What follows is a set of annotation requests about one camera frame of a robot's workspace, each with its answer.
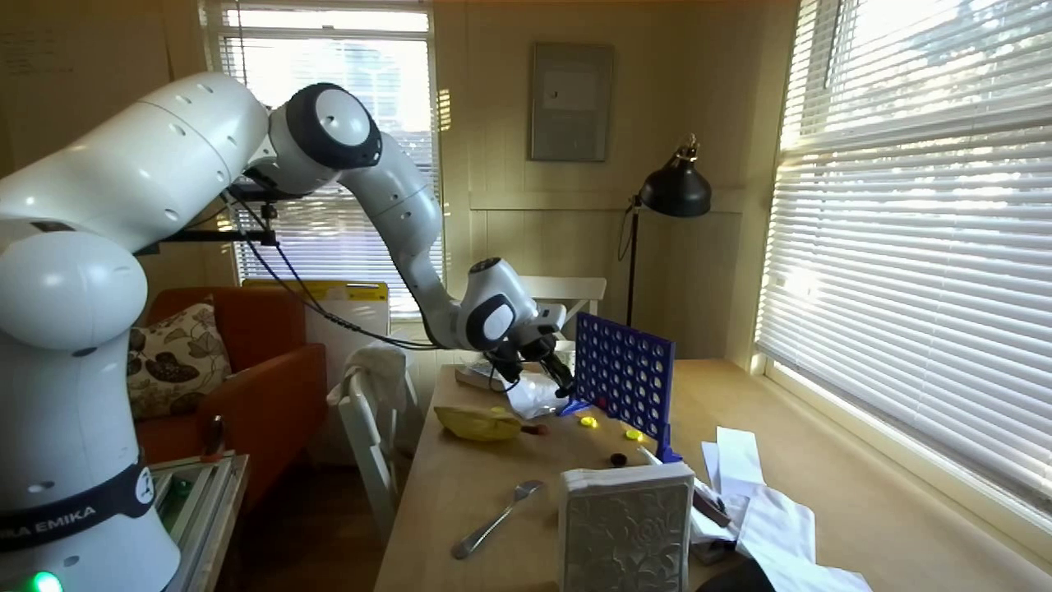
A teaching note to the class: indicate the yellow banana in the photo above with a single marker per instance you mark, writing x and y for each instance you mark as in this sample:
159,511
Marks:
477,423

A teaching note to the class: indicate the white paper cup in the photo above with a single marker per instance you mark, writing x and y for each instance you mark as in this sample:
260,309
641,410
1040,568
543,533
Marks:
572,350

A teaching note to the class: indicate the black round object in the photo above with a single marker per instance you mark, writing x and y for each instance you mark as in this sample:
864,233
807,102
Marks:
731,576

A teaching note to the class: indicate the black game chip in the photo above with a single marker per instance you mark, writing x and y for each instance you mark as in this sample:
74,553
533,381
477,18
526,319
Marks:
621,459

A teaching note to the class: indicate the illustrated paperback book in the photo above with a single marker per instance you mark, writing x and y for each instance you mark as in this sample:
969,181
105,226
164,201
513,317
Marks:
477,381

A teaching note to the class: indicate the floral patterned cushion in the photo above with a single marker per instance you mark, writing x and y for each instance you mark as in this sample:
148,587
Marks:
175,364

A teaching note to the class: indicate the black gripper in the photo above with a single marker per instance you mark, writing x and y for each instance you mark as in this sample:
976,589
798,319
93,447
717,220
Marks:
513,353

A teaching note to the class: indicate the window with white frame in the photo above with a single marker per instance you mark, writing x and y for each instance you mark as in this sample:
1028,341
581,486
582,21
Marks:
331,236

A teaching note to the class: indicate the white window blinds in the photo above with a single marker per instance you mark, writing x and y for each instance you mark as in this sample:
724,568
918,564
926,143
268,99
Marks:
923,275

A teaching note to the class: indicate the white quilted towel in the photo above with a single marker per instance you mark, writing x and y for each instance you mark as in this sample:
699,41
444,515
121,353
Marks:
388,374

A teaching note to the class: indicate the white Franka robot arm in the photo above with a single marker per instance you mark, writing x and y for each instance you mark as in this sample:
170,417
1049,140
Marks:
132,167

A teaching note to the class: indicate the stacked framed panels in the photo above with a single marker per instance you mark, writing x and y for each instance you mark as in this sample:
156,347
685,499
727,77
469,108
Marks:
202,503

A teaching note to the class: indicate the white paper sheet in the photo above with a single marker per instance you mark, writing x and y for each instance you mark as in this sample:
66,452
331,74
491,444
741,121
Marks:
784,536
741,454

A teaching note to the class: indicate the blue plastic gameboard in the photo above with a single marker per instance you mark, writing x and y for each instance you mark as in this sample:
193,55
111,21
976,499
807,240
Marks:
628,381

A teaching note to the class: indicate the black camera on stand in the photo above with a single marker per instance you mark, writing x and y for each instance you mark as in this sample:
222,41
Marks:
217,236

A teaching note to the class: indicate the white patterned tissue box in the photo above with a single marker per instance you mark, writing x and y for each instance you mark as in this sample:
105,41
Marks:
625,532

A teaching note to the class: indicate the orange armchair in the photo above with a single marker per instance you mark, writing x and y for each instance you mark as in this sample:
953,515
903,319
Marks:
268,405

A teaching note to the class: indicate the black floor lamp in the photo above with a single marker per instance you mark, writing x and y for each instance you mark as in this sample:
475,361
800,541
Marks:
678,189

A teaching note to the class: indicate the framed wall picture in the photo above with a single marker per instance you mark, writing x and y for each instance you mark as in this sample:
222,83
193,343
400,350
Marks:
571,102

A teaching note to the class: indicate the white wooden chair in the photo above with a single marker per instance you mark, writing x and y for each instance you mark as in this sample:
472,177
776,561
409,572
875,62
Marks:
366,447
581,291

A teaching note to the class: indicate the yellow game chip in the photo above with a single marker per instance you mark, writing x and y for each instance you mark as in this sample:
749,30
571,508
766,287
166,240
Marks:
591,423
637,435

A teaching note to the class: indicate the white crumpled napkin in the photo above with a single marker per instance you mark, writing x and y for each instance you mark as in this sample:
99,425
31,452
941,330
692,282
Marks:
538,396

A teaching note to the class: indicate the silver metal spoon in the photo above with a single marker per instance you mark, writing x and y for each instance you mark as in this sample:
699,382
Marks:
497,515

